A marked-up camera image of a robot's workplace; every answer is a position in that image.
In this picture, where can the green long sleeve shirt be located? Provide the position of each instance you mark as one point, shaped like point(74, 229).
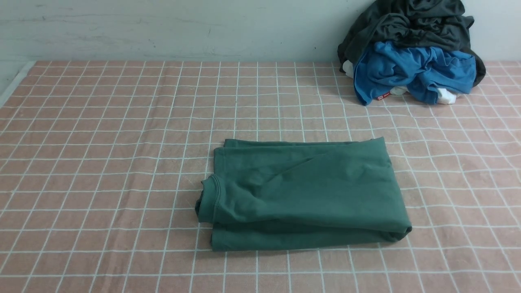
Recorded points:
point(293, 195)

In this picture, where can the blue crumpled shirt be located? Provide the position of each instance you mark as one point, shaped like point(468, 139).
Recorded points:
point(422, 70)

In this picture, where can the pink checkered table cloth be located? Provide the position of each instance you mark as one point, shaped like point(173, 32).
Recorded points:
point(101, 164)

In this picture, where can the dark grey crumpled garment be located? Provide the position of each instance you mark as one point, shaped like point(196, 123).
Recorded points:
point(412, 24)

